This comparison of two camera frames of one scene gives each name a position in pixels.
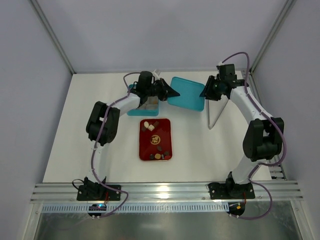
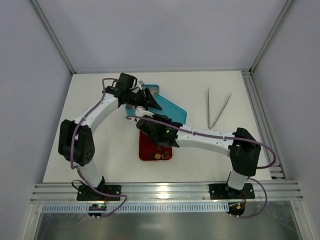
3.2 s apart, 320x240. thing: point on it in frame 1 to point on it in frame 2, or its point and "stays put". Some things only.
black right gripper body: (211, 89) to (142, 122)
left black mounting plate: (98, 193) stays put
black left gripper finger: (166, 91) to (152, 101)
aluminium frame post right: (271, 35) stays put
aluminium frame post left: (46, 23) stays put
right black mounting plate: (231, 191) stays put
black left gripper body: (162, 88) to (144, 97)
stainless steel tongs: (216, 120) stays put
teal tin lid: (189, 92) to (176, 113)
